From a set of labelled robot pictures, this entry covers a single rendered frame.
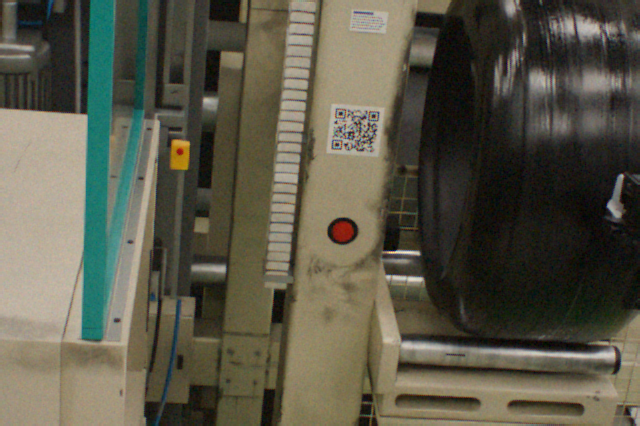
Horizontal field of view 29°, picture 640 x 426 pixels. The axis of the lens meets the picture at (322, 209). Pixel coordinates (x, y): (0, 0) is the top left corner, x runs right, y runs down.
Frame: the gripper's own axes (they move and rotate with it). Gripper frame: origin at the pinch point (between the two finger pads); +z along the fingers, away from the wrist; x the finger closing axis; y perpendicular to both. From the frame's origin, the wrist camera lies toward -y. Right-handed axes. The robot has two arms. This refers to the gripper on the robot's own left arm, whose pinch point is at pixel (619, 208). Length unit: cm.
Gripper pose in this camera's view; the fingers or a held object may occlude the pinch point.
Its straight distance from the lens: 163.0
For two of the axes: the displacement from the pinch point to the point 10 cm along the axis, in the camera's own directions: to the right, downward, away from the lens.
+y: 1.0, -9.5, -3.0
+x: -9.9, -0.7, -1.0
